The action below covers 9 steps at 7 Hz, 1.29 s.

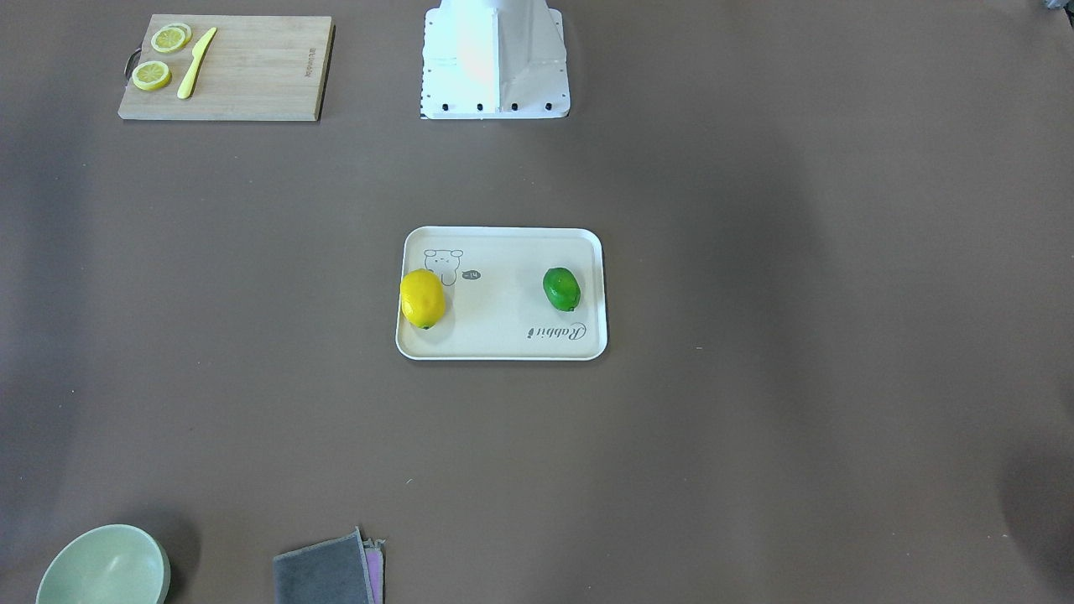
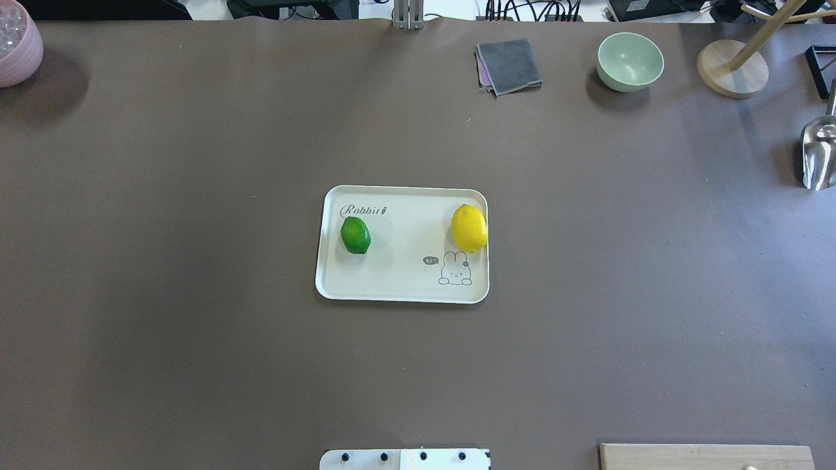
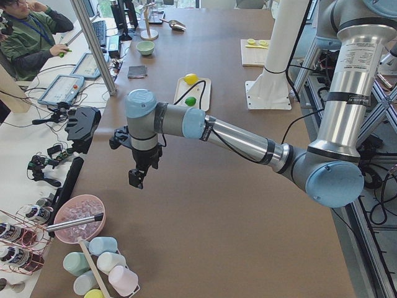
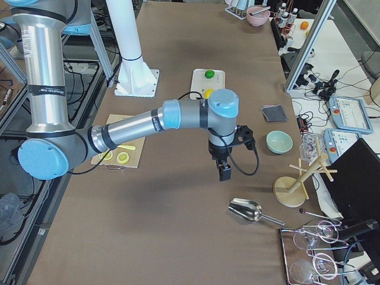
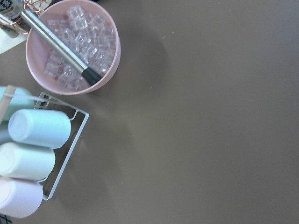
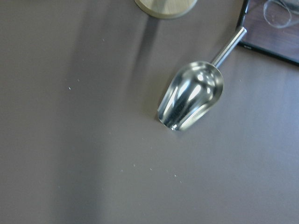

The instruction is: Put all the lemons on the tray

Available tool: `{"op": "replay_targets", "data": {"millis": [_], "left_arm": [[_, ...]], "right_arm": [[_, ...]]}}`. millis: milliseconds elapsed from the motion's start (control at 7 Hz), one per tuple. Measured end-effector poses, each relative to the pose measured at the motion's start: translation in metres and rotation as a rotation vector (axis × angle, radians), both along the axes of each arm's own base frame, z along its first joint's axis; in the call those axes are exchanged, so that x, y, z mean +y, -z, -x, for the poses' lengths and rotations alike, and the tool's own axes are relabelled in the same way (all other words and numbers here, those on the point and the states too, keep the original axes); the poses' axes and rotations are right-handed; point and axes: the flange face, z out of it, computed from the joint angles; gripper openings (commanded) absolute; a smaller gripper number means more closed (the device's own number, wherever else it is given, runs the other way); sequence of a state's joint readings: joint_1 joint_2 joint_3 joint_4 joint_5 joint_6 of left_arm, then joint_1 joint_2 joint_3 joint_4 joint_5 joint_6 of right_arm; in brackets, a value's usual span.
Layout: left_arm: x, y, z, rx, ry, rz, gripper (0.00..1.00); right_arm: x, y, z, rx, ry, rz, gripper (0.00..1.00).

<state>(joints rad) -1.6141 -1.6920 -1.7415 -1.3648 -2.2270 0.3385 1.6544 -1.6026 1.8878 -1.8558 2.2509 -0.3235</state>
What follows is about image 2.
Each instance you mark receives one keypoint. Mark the yellow lemon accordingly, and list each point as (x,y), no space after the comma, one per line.
(469,228)

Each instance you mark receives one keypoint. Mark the green lime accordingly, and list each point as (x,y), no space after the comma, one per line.
(355,235)

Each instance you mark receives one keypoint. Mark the cream rabbit tray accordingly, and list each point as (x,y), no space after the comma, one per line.
(412,255)

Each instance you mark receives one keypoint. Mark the grey folded cloth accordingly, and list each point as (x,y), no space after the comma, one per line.
(507,67)

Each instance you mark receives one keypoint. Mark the light green bowl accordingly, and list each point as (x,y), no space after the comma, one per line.
(628,62)

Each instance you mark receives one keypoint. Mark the wooden cutting board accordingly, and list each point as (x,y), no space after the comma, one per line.
(704,456)

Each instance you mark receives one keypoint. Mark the wooden mug stand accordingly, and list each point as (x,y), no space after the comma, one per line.
(736,70)

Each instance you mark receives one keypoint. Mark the metal scoop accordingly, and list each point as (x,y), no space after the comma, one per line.
(818,148)

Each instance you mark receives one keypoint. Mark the pink bowl with ice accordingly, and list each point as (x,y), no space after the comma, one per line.
(22,48)

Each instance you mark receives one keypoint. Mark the aluminium frame post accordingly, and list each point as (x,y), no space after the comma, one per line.
(408,15)

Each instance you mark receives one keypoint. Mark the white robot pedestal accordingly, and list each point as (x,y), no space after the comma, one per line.
(407,458)

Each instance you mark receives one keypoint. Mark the black picture frame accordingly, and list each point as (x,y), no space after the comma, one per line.
(819,58)

